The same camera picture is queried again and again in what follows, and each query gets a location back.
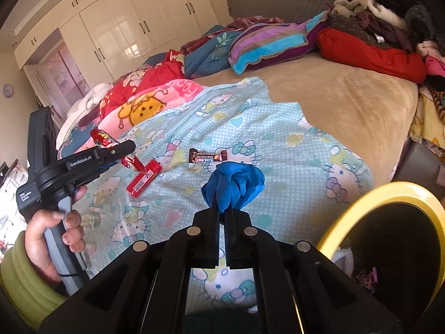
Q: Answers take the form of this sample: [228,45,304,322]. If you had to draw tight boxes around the blue glove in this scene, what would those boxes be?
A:
[201,161,265,215]

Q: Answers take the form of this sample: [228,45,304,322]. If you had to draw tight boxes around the red candy wrapper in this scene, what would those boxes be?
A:
[90,128,145,172]

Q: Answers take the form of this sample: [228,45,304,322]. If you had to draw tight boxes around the brown energy bar wrapper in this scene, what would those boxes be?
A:
[189,149,228,164]

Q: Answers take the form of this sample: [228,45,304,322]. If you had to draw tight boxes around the red cylindrical tube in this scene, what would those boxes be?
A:
[126,160,162,198]

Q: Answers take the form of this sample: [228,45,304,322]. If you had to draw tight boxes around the green sleeve forearm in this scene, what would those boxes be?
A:
[1,232,67,332]

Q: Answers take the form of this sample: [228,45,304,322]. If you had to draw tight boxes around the yellow rimmed trash bin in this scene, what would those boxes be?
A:
[317,182,444,324]

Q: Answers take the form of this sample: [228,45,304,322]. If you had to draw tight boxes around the person's left hand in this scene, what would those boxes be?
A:
[24,184,88,285]

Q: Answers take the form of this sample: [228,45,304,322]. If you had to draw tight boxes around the light blue Hello Kitty sheet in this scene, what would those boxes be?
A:
[71,76,375,315]

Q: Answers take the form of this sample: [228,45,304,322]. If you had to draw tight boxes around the pink cartoon blanket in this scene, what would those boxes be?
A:
[97,79,204,139]

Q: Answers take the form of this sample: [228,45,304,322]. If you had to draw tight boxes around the red floral blanket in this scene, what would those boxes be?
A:
[99,50,185,120]

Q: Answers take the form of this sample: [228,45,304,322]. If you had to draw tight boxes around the white wardrobe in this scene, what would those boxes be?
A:
[13,0,218,117]

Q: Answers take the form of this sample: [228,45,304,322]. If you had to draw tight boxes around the beige bed cover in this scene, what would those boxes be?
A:
[197,53,418,186]

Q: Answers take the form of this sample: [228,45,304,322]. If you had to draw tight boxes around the dark blue leaf blanket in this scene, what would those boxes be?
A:
[141,28,243,84]

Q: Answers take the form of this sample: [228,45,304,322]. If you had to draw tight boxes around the striped purple blue pillow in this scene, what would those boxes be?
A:
[228,11,330,75]

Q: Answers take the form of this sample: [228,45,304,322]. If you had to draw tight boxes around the yellow cartoon blanket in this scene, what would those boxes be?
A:
[409,85,444,149]

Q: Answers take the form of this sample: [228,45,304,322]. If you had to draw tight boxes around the red pillow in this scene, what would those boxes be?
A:
[316,28,427,84]

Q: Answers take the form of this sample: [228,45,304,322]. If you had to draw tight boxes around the pile of dark clothes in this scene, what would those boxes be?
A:
[330,0,444,55]

